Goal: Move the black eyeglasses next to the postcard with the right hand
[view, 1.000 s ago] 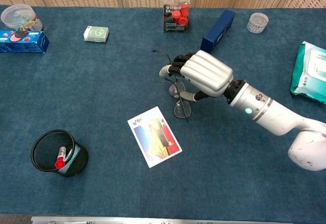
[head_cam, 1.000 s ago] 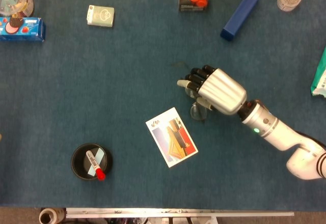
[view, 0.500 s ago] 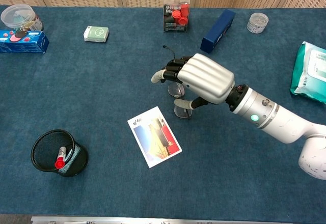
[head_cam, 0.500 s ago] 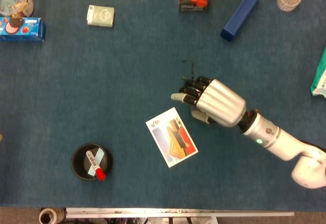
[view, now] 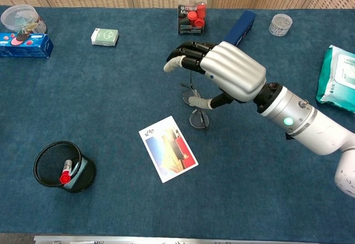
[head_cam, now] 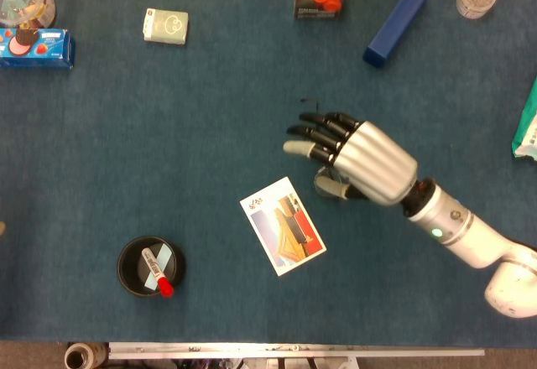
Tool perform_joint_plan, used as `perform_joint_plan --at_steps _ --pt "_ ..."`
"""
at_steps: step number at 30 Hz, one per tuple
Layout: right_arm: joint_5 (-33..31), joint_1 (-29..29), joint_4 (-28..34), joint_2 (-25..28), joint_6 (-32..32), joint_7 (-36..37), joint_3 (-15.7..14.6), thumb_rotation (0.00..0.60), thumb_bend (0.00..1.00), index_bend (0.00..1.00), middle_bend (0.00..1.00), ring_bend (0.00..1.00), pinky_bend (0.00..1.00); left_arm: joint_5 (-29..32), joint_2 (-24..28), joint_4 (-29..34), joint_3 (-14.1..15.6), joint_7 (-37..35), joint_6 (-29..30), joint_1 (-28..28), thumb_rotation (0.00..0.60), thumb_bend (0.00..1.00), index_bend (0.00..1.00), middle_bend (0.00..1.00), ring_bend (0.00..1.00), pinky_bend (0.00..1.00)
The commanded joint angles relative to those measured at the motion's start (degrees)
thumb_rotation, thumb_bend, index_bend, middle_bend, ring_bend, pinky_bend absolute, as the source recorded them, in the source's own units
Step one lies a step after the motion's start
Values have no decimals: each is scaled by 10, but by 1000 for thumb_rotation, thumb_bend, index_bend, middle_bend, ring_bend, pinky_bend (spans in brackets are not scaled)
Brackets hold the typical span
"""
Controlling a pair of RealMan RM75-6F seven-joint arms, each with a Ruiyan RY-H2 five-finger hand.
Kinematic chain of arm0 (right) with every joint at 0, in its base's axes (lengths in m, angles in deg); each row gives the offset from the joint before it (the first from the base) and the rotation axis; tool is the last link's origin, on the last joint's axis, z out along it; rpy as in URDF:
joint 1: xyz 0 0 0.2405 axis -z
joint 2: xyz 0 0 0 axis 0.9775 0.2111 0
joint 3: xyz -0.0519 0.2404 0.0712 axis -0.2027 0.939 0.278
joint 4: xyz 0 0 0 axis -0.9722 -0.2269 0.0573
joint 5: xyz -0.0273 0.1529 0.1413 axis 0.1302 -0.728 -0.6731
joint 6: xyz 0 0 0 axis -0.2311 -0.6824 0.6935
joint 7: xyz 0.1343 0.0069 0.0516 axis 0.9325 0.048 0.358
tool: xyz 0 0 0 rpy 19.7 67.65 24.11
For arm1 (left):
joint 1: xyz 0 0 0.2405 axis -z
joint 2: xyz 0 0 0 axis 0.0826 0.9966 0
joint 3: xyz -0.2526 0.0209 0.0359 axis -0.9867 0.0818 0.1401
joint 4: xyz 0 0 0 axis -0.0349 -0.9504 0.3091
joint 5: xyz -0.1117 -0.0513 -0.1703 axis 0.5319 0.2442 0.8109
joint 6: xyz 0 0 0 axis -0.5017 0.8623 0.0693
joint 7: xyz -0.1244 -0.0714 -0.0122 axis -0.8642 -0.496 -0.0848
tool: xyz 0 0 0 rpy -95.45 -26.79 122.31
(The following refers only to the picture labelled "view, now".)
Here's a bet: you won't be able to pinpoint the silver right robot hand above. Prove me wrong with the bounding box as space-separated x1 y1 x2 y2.
163 40 267 110

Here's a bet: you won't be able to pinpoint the thin metal eyeglasses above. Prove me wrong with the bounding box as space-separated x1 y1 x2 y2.
180 70 210 131

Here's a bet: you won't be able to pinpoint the long dark blue box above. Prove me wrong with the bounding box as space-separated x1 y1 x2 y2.
223 9 257 47

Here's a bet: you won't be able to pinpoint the small clear round container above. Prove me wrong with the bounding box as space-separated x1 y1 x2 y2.
268 13 293 37

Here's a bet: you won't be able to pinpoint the clear box with red cups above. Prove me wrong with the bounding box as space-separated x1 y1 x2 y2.
177 0 208 37

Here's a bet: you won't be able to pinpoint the green wet wipes pack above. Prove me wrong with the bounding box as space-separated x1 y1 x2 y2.
316 44 355 114

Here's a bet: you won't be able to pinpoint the picture postcard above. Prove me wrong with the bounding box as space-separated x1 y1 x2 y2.
138 115 200 184

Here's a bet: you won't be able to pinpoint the blue felt table cover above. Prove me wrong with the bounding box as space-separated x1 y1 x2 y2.
0 4 355 244

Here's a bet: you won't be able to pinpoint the pale green card box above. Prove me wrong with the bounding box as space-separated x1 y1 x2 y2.
90 28 120 47

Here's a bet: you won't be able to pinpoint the light blue flat strip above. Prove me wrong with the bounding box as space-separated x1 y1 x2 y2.
63 157 89 191

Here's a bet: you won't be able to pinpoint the red-capped marker pen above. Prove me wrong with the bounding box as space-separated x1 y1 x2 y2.
59 159 73 184

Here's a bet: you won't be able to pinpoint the black mesh pen holder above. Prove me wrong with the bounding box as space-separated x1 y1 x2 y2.
33 140 97 194

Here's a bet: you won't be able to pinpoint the blue cookie box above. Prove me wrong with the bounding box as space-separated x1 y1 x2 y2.
0 32 54 59

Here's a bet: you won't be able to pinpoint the clear plastic jar with clips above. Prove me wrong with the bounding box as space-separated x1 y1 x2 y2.
0 4 48 37

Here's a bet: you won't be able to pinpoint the aluminium rail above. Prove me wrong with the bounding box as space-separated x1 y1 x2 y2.
33 235 320 244

